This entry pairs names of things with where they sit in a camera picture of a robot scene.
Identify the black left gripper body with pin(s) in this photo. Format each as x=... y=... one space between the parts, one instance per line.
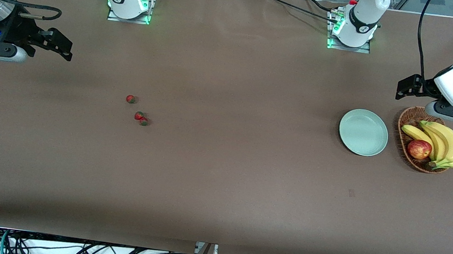
x=427 y=87

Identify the red strawberry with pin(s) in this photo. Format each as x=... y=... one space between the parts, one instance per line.
x=130 y=99
x=138 y=115
x=144 y=121

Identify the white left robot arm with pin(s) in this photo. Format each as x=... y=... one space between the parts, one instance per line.
x=362 y=19

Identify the yellow banana bunch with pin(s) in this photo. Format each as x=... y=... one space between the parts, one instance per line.
x=451 y=146

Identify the brown wicker basket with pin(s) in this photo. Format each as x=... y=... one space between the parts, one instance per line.
x=410 y=117

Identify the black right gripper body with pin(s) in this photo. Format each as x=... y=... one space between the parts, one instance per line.
x=17 y=29

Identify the light green round plate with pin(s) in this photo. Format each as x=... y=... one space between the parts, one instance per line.
x=362 y=133

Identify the red apple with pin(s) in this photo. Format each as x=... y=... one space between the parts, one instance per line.
x=419 y=149

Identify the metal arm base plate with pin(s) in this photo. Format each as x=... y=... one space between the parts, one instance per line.
x=363 y=50
x=112 y=16

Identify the table cover sheet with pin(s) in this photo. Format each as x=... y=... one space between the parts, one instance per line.
x=220 y=185

